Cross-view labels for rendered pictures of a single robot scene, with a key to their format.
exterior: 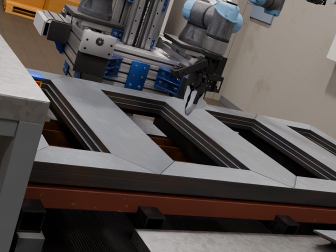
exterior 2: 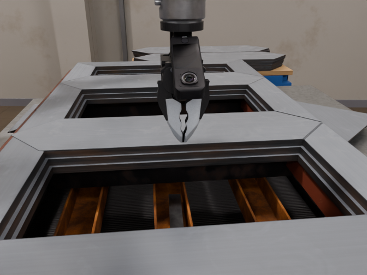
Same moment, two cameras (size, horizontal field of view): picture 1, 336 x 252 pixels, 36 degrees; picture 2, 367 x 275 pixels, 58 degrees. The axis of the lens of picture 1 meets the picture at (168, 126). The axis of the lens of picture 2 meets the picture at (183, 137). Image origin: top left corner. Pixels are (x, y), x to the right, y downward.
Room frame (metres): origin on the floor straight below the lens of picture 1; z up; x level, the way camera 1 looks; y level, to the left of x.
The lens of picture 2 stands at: (1.34, 0.45, 1.17)
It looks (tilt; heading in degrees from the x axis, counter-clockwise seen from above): 25 degrees down; 297
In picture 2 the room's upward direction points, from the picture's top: straight up
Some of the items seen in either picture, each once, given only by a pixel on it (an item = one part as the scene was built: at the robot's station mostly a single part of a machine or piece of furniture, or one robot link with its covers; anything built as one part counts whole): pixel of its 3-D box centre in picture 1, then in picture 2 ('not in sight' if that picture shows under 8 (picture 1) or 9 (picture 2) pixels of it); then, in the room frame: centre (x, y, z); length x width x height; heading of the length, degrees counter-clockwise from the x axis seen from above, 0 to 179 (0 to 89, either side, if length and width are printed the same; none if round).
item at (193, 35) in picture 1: (196, 33); not in sight; (2.47, 0.02, 1.09); 0.15 x 0.15 x 0.10
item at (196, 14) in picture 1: (203, 14); not in sight; (1.69, 0.01, 1.22); 0.11 x 0.11 x 0.08; 48
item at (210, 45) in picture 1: (214, 45); (179, 7); (1.61, -0.05, 1.14); 0.08 x 0.08 x 0.05
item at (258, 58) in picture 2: not in sight; (206, 58); (2.04, -1.18, 0.82); 0.80 x 0.40 x 0.06; 33
